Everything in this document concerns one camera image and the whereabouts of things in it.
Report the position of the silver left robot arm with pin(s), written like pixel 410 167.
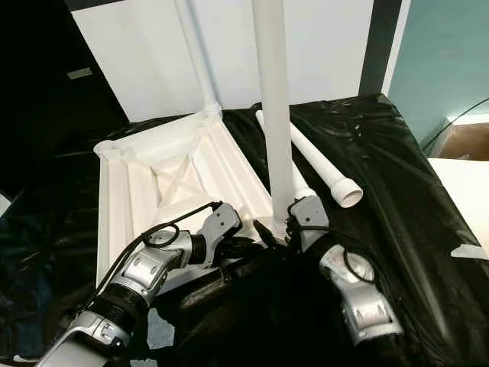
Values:
pixel 141 283

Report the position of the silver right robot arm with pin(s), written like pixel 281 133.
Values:
pixel 363 290

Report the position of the crumpled white masking tape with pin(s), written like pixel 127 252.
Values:
pixel 159 330

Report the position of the black plastic sheet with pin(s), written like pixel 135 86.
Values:
pixel 412 214

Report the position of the white side table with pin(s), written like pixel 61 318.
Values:
pixel 462 199

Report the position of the white tape strip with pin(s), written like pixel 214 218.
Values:
pixel 467 251

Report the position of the brown cardboard box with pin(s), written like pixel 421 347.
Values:
pixel 462 143

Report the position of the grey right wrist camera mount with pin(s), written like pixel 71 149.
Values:
pixel 309 218

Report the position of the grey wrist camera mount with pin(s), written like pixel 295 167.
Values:
pixel 309 218
pixel 221 229

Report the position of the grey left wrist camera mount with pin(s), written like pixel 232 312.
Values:
pixel 221 229

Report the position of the black vertical post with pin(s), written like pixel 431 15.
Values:
pixel 380 46

